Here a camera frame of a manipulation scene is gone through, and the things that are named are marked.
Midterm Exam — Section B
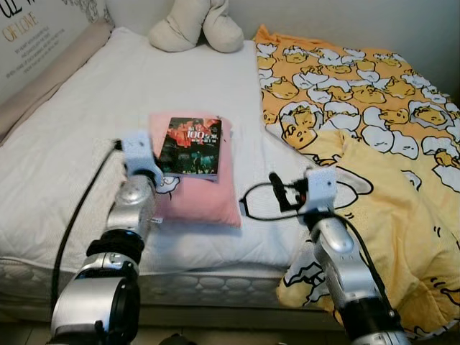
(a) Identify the pink pillow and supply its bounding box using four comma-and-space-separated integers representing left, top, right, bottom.
147, 111, 243, 229

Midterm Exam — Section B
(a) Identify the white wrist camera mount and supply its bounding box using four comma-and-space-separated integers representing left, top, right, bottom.
119, 130, 165, 189
303, 167, 340, 216

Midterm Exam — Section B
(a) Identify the printed white headboard cover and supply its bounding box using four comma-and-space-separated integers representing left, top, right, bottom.
0, 0, 109, 81

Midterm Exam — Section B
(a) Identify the dark cover book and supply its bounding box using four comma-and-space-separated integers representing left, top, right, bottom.
153, 116, 224, 180

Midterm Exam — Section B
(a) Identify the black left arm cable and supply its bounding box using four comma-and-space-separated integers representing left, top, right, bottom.
49, 139, 124, 317

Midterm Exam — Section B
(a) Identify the beige bed frame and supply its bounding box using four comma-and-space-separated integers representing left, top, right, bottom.
0, 20, 114, 141

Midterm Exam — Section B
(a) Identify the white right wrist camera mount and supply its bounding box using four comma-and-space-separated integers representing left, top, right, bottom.
303, 167, 340, 216

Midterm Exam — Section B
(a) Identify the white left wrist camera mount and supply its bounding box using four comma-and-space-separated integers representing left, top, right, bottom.
119, 130, 165, 189

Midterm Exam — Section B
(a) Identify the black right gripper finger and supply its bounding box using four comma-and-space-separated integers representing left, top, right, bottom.
268, 171, 290, 213

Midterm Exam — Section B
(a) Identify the beige plush toy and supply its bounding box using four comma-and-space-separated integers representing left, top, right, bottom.
147, 0, 245, 54

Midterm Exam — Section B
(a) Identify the white quilted bedsheet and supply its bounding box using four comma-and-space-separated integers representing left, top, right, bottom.
0, 27, 339, 277

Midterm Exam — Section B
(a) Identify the yellow cartoon print blanket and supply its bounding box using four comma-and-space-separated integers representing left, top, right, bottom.
254, 24, 460, 340

